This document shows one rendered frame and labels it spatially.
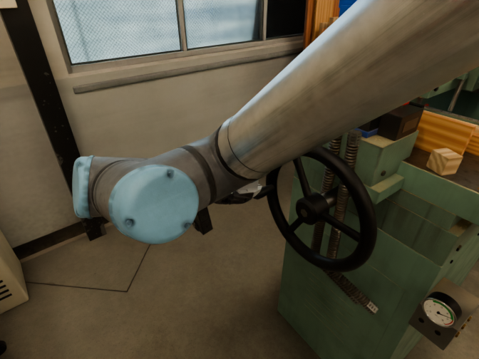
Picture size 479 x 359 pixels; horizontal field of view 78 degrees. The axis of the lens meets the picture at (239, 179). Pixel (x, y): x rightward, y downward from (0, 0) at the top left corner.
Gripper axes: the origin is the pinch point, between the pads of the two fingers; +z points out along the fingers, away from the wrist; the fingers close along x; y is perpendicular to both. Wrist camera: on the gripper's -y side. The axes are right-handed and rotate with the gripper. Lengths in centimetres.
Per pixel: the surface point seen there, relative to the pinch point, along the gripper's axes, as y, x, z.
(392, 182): 11.4, -20.0, 16.7
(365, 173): 12.0, -16.7, 10.8
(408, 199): 8.5, -22.7, 22.1
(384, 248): -6.1, -21.7, 27.5
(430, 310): -9.8, -36.3, 22.2
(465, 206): 12.4, -32.1, 20.7
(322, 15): 68, 104, 123
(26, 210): -69, 111, -32
